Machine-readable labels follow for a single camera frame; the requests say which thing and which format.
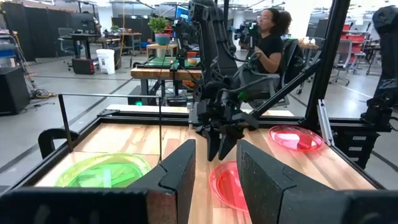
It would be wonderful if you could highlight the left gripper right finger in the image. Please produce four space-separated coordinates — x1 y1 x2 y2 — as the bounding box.
236 139 346 224

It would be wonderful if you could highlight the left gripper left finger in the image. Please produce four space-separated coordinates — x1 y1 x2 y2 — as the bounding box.
129 139 197 224

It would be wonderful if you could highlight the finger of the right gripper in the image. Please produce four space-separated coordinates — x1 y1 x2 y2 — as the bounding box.
201 125 223 163
218 125 245 161

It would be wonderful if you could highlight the red translucent plate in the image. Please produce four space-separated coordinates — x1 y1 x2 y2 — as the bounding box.
209 161 249 213

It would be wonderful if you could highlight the green plate with strips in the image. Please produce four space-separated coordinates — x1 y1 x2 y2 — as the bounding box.
60 154 149 189

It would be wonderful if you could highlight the red plate with several strips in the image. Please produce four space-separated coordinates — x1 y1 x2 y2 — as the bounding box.
268 124 325 152

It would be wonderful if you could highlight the green translucent plate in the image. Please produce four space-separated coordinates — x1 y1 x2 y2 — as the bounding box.
55 152 152 189

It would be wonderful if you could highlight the wooden table with green mat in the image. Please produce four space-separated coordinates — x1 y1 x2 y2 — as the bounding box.
130 55 203 106

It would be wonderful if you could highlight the person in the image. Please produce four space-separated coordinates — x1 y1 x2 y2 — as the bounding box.
239 7 294 75

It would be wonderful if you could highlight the black office chair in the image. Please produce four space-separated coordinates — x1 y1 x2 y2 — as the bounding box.
278 37 305 108

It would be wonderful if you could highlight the small wooden stool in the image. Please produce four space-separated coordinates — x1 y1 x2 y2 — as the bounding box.
146 43 179 59

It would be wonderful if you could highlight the teal and pink pot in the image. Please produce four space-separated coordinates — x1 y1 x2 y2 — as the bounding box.
154 32 172 47

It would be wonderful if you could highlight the blue screen monitor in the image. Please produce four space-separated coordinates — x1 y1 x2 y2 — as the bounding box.
175 5 190 20

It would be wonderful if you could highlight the green leafy plant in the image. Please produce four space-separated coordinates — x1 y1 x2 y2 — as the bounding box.
147 16 170 35

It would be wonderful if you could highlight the white bucket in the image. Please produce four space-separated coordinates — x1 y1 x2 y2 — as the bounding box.
95 49 116 75

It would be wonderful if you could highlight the grey office chair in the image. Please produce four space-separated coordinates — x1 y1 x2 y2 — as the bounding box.
328 39 355 87

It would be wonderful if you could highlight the black table clamp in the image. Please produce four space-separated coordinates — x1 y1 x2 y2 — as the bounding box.
37 128 80 159

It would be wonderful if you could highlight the red and black box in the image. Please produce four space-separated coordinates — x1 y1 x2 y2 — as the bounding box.
72 58 96 75

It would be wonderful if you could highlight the black cabinet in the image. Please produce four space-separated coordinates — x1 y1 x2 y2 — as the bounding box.
0 66 31 116

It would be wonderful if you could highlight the black partition curtain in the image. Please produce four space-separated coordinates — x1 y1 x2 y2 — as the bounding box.
2 2 98 62

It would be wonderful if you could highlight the silver bracket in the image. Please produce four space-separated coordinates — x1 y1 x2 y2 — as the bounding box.
316 98 336 147

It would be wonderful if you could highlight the black aluminium rig frame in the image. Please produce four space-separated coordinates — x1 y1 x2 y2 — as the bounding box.
0 0 393 195

